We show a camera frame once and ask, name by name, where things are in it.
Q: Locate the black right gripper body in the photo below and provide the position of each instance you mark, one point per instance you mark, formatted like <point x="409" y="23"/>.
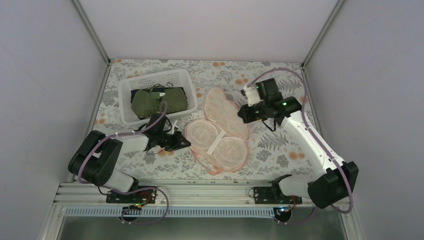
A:
<point x="249" y="117"/>

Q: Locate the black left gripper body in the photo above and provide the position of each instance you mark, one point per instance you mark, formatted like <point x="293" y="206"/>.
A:
<point x="169" y="143"/>

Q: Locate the pink floral mesh laundry bag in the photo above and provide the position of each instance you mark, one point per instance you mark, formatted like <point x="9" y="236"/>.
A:
<point x="219" y="141"/>

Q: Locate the white plastic laundry basket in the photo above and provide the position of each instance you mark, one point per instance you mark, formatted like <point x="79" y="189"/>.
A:
<point x="177" y="77"/>

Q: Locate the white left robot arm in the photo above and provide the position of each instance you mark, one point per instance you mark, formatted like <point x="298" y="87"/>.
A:
<point x="95" y="160"/>

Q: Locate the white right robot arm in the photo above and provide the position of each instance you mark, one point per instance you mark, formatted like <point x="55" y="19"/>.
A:
<point x="334" y="179"/>

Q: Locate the navy blue bra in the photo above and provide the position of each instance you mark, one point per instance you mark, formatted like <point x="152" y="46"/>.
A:
<point x="165" y="91"/>

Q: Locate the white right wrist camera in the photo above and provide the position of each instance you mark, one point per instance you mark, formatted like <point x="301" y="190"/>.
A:
<point x="251" y="94"/>

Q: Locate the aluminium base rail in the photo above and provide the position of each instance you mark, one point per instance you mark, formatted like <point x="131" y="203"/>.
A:
<point x="177" y="192"/>

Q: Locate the white slotted cable duct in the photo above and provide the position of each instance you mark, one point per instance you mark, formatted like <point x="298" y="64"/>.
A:
<point x="173" y="212"/>

